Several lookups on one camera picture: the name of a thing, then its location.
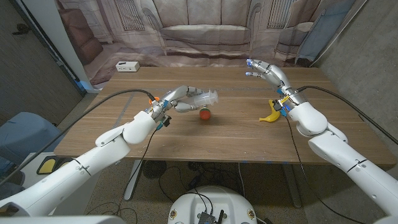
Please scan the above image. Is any red green wooden maraca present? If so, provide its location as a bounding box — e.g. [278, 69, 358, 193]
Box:
[199, 105, 212, 121]

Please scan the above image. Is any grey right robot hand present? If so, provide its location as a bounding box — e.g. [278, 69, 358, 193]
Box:
[245, 58, 293, 96]

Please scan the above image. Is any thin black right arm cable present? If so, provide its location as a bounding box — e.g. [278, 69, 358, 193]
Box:
[284, 116, 368, 224]

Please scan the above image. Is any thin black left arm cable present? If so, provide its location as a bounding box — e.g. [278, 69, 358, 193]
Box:
[116, 127, 159, 216]

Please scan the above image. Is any large clear plastic syringe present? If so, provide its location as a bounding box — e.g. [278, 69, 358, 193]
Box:
[186, 89, 220, 108]

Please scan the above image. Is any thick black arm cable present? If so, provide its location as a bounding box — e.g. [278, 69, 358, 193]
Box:
[0, 89, 156, 186]
[297, 85, 398, 146]

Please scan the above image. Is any printed sofa room backdrop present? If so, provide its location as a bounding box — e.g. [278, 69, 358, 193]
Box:
[55, 0, 369, 86]

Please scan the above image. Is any white power strip box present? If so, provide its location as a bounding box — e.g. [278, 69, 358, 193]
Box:
[115, 61, 141, 73]

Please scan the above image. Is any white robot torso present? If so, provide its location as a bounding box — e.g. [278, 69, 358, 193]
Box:
[167, 185, 258, 224]

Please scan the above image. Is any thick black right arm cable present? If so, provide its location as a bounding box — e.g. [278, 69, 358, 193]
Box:
[297, 85, 398, 146]

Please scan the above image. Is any black yellow foot pedal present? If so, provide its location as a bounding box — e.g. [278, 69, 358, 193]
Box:
[36, 155, 74, 175]

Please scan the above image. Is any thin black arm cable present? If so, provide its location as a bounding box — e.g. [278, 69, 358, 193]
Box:
[284, 116, 368, 224]
[116, 127, 159, 216]

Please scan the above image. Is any grey table leg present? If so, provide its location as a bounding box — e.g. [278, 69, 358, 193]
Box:
[123, 160, 144, 202]
[281, 164, 303, 208]

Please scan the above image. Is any black round floor fan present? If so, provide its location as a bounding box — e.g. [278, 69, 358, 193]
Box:
[142, 160, 168, 180]

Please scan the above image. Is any yellow toy banana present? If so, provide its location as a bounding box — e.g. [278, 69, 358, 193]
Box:
[259, 99, 281, 123]

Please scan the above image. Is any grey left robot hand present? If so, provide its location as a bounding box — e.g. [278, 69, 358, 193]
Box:
[151, 85, 206, 121]

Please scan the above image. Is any blue covered chair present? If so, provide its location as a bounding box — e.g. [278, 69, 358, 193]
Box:
[0, 111, 65, 170]

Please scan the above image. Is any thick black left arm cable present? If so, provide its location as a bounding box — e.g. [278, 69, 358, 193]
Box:
[0, 89, 156, 186]

